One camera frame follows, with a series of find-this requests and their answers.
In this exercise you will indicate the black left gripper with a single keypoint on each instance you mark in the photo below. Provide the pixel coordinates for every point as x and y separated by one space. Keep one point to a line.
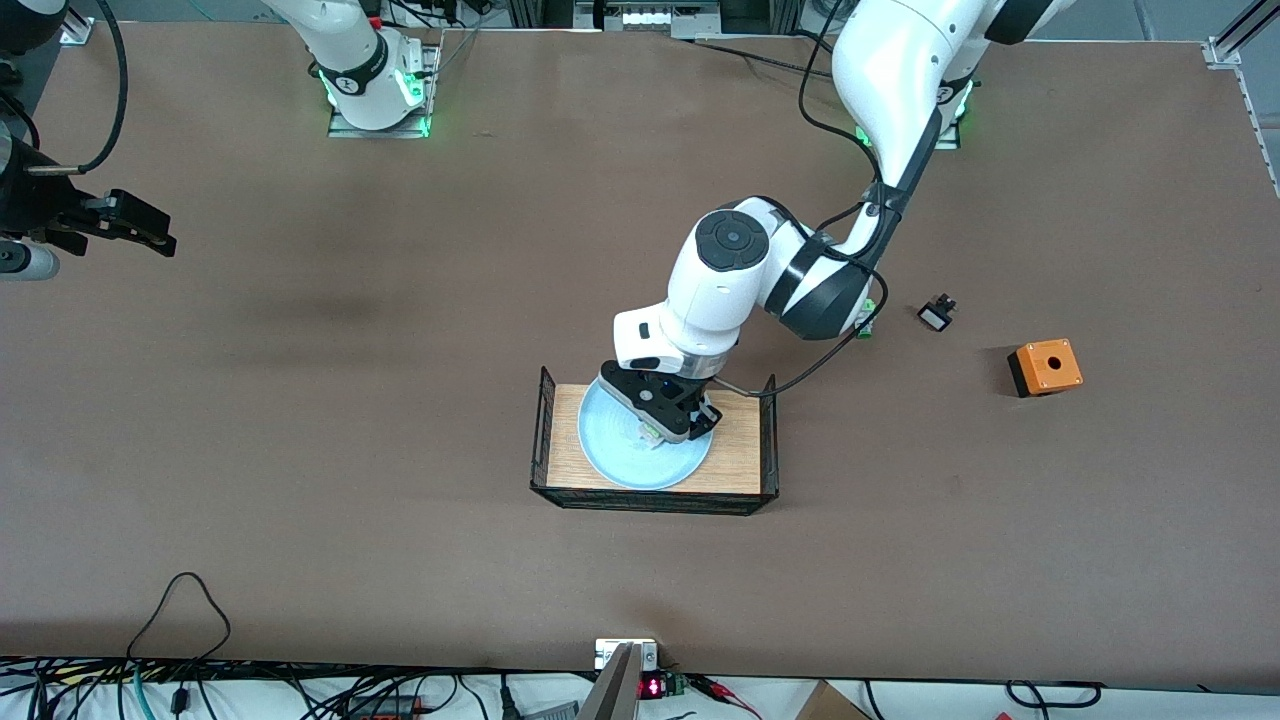
688 412

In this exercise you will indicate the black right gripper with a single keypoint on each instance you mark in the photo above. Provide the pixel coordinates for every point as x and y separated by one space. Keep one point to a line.
40 207

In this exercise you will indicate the red push button switch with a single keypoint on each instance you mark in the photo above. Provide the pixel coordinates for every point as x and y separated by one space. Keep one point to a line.
652 434

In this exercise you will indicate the light blue round plate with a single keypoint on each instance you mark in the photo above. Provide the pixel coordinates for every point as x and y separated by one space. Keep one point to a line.
620 455

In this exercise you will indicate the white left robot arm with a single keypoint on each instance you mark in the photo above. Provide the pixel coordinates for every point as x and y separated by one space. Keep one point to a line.
720 290

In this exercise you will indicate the black square white-faced button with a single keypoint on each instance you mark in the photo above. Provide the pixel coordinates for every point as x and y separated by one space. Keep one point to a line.
934 318

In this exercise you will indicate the red black clip leads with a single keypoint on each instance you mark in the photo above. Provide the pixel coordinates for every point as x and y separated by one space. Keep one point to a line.
720 688

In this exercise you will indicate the red digit display module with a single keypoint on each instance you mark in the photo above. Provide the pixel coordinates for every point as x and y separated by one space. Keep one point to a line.
652 687

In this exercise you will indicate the gray metal beam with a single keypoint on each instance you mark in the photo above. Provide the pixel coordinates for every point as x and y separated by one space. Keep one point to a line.
612 695

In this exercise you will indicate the brown cardboard piece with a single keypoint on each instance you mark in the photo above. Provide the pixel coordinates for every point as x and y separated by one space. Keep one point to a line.
830 705

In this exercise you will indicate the aluminium corner profile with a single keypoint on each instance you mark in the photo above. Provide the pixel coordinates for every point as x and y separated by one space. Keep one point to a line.
1225 50

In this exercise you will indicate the green push button switch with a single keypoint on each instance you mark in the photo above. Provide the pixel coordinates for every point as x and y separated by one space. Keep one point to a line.
870 330

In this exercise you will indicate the silver corner bracket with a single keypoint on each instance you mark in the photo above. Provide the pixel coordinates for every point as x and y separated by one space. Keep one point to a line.
78 30

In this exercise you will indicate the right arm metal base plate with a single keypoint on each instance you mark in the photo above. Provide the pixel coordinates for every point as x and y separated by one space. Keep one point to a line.
345 131

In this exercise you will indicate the small silver metal bracket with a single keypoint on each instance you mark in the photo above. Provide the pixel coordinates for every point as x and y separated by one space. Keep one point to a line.
605 655

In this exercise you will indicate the orange button enclosure box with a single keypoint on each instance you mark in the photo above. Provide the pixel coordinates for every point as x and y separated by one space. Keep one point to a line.
1050 368

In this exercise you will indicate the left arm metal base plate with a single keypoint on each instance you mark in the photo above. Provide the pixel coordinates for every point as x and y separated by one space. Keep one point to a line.
950 143

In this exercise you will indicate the metal frame with lights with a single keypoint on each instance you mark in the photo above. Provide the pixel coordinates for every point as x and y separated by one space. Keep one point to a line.
645 15

